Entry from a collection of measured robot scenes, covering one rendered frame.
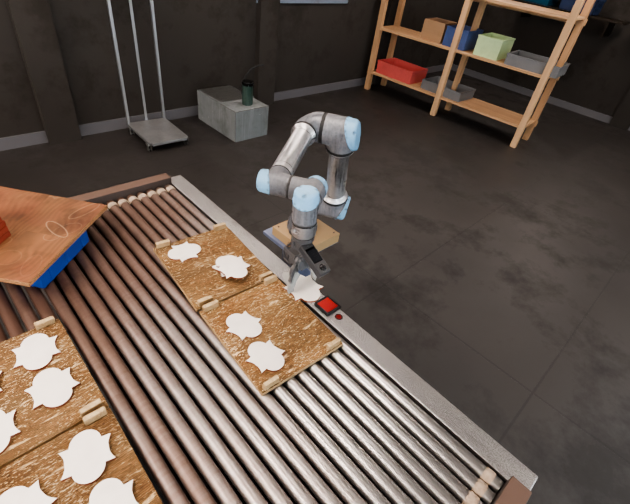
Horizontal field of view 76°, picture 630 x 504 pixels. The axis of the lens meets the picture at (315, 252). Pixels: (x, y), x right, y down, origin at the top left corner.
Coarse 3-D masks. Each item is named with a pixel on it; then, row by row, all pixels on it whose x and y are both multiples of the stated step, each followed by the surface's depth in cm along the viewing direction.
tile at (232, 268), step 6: (228, 258) 167; (222, 264) 164; (228, 264) 165; (234, 264) 165; (240, 264) 165; (216, 270) 162; (222, 270) 161; (228, 270) 162; (234, 270) 162; (240, 270) 163; (246, 270) 163; (228, 276) 159; (234, 276) 160; (240, 276) 160
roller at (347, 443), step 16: (128, 208) 194; (144, 224) 186; (160, 240) 178; (288, 384) 132; (304, 400) 128; (320, 416) 124; (336, 432) 121; (352, 448) 118; (368, 464) 115; (384, 480) 112; (400, 496) 109
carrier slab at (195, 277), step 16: (192, 240) 179; (208, 240) 180; (224, 240) 182; (240, 240) 183; (160, 256) 168; (208, 256) 172; (176, 272) 162; (192, 272) 163; (208, 272) 164; (256, 272) 168; (192, 288) 156; (208, 288) 157; (224, 288) 158; (240, 288) 160; (192, 304) 150
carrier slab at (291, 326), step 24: (264, 288) 161; (216, 312) 149; (240, 312) 150; (264, 312) 152; (288, 312) 153; (264, 336) 143; (288, 336) 144; (312, 336) 146; (240, 360) 134; (288, 360) 136; (312, 360) 138
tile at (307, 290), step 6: (300, 276) 139; (300, 282) 137; (306, 282) 137; (312, 282) 137; (294, 288) 134; (300, 288) 134; (306, 288) 135; (312, 288) 135; (318, 288) 135; (294, 294) 132; (300, 294) 132; (306, 294) 132; (312, 294) 133; (318, 294) 133; (306, 300) 130; (312, 300) 131
